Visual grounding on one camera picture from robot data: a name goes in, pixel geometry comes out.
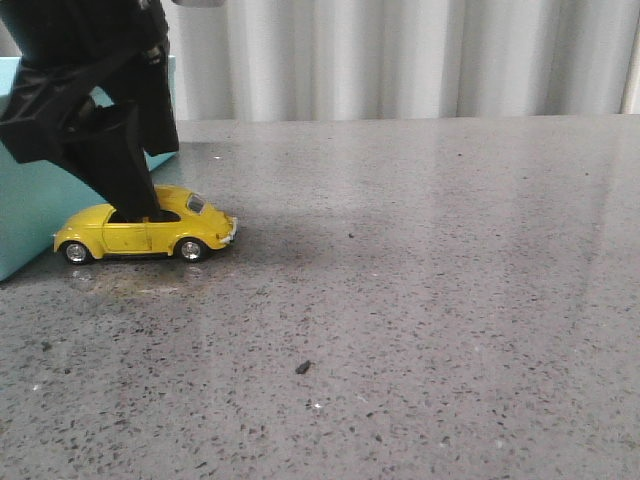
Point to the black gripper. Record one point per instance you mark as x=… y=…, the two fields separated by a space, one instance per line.
x=68 y=49

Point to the yellow toy beetle car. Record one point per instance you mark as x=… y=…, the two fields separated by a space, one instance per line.
x=189 y=228

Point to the light blue storage box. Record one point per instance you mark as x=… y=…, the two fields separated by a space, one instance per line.
x=36 y=197

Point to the grey pleated curtain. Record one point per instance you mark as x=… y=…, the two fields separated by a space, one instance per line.
x=347 y=60

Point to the small black debris chip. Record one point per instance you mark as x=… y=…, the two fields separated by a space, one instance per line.
x=303 y=367

